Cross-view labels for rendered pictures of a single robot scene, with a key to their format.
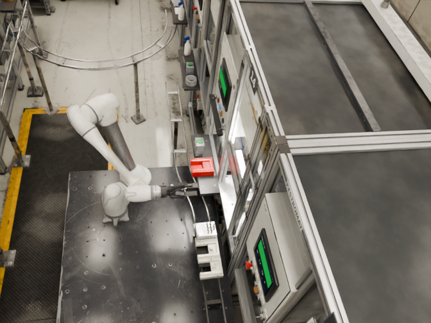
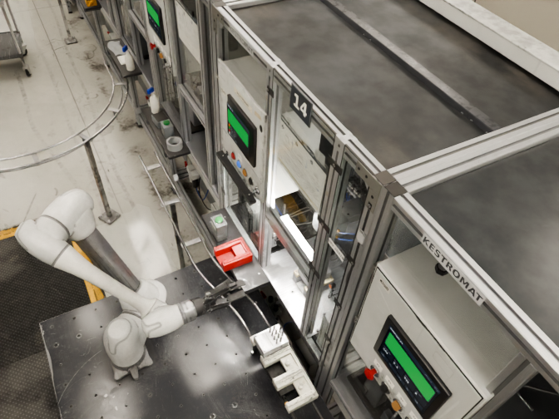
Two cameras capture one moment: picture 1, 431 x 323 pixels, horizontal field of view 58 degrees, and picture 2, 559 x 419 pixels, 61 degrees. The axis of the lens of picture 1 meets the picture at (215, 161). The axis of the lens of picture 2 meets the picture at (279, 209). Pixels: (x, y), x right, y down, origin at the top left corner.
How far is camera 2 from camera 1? 0.45 m
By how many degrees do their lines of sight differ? 10
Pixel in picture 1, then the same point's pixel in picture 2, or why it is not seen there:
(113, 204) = (126, 349)
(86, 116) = (49, 233)
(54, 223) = (35, 402)
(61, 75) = not seen: outside the picture
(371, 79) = (447, 66)
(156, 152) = (150, 253)
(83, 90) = (18, 201)
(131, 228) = (160, 373)
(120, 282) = not seen: outside the picture
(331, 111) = (424, 119)
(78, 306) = not seen: outside the picture
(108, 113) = (82, 219)
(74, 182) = (51, 336)
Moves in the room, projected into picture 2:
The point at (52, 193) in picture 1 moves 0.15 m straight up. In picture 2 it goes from (17, 360) to (7, 348)
